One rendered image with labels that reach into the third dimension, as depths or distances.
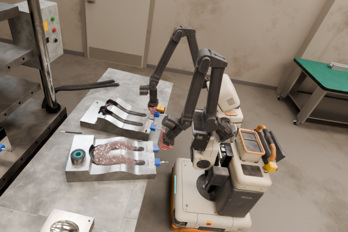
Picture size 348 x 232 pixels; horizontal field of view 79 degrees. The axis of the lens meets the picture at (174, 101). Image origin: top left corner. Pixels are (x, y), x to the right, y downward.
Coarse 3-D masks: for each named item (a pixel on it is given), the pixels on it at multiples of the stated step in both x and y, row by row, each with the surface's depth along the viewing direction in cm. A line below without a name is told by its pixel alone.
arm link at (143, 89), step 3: (147, 84) 152; (153, 84) 145; (141, 87) 149; (144, 87) 149; (147, 87) 149; (150, 87) 149; (153, 87) 146; (141, 90) 149; (144, 90) 150; (147, 90) 150; (141, 93) 150; (144, 93) 150; (147, 93) 150
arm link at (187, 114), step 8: (200, 64) 92; (208, 64) 92; (200, 72) 97; (192, 80) 102; (200, 80) 100; (192, 88) 103; (200, 88) 103; (192, 96) 106; (192, 104) 109; (184, 112) 112; (192, 112) 111; (184, 120) 114; (192, 120) 114
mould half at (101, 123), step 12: (96, 108) 164; (108, 108) 155; (132, 108) 168; (84, 120) 152; (96, 120) 154; (108, 120) 147; (132, 120) 157; (144, 120) 159; (108, 132) 154; (120, 132) 152; (132, 132) 151; (144, 132) 149
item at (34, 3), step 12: (36, 0) 116; (36, 12) 119; (36, 24) 123; (36, 36) 127; (36, 48) 132; (48, 60) 139; (48, 72) 142; (48, 84) 147; (48, 96) 153; (48, 108) 158; (60, 108) 165
